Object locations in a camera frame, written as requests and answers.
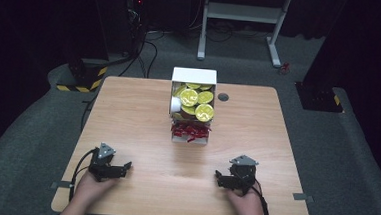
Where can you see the white metal stand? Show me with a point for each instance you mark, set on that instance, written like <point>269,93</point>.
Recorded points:
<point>241,12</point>

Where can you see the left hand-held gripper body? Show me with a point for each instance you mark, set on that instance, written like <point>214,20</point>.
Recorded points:
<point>102,167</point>

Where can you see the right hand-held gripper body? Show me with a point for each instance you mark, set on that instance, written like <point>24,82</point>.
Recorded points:
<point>242,176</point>

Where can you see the small red floor object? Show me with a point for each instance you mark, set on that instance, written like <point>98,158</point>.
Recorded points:
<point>283,68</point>

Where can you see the clear plastic tray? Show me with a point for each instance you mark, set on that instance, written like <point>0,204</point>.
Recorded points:
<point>189,141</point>

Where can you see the pile of yellow-lidded cups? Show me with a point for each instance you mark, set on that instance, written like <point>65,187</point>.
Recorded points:
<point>197,101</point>

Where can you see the grey round table grommet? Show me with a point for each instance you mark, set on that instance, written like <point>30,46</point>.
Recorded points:
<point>223,97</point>

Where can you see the black yellow striped stand base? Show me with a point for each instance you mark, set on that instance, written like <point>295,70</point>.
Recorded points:
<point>86,77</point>

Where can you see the dark equipment rack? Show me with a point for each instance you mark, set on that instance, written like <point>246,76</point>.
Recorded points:
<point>134,17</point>

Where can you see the person's right hand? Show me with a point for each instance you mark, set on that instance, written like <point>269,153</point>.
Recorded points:
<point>246,204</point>

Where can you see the person's left hand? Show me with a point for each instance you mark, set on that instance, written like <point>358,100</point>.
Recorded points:
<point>90,188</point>

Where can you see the white cardboard box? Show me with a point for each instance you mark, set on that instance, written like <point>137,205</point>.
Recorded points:
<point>193,75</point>

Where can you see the grey tape piece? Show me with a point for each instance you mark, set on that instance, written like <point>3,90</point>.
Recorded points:
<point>303,197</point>
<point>61,184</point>

